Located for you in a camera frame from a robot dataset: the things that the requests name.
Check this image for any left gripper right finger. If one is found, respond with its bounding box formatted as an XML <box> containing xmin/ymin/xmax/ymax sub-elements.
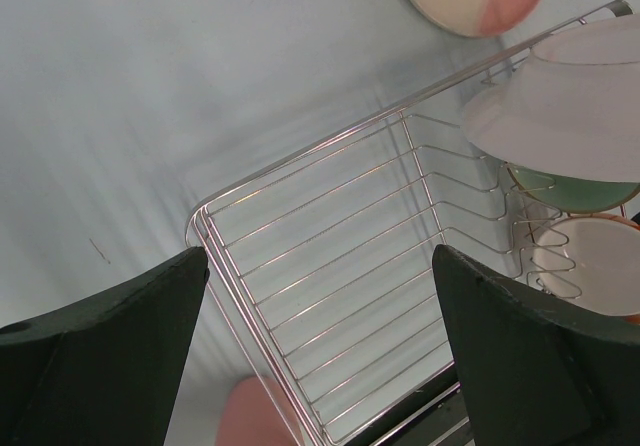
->
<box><xmin>432</xmin><ymin>245</ymin><xmax>639</xmax><ymax>445</ymax></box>

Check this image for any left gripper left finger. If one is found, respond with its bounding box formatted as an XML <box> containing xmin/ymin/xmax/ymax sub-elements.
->
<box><xmin>1</xmin><ymin>247</ymin><xmax>209</xmax><ymax>445</ymax></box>

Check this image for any orange and white bowl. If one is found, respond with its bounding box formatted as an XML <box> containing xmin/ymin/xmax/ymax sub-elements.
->
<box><xmin>532</xmin><ymin>214</ymin><xmax>639</xmax><ymax>323</ymax></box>

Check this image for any green ceramic bowl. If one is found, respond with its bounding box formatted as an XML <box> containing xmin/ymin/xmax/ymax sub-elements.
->
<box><xmin>508</xmin><ymin>165</ymin><xmax>639</xmax><ymax>214</ymax></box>

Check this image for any white deep plate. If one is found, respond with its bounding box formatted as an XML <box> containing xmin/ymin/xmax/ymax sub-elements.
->
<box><xmin>461</xmin><ymin>14</ymin><xmax>639</xmax><ymax>183</ymax></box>

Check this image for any pink plastic cup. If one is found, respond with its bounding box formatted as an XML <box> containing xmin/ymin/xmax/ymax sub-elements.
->
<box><xmin>215</xmin><ymin>376</ymin><xmax>303</xmax><ymax>446</ymax></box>

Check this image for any metal wire dish rack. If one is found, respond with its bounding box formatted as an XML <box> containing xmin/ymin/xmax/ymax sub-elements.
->
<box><xmin>186</xmin><ymin>0</ymin><xmax>639</xmax><ymax>445</ymax></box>

